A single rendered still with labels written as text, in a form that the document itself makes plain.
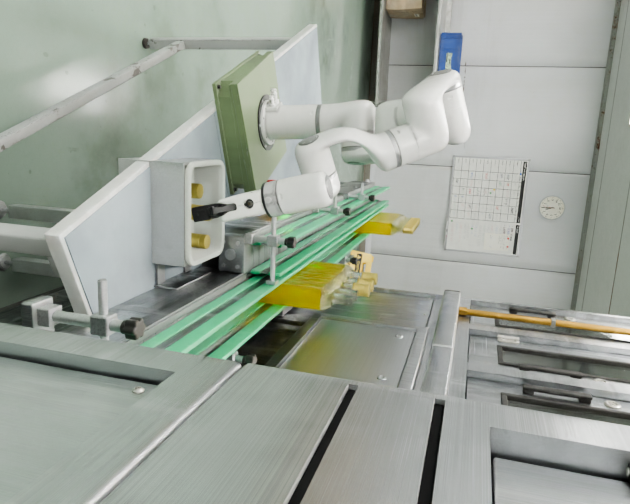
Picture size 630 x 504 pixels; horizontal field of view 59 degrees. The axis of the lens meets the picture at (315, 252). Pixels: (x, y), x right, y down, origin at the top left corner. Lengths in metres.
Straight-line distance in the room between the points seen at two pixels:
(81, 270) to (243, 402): 0.71
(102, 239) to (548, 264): 6.66
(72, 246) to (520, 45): 6.62
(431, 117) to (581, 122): 6.11
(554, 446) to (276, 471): 0.18
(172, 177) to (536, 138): 6.30
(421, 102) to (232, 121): 0.51
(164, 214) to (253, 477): 0.94
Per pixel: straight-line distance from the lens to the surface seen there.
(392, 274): 7.49
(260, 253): 1.48
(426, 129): 1.23
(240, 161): 1.53
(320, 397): 0.41
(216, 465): 0.34
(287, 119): 1.58
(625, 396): 1.52
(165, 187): 1.21
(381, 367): 1.35
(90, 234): 1.08
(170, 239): 1.23
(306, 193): 1.12
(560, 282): 7.49
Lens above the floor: 1.41
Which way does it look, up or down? 15 degrees down
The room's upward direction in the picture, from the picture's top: 96 degrees clockwise
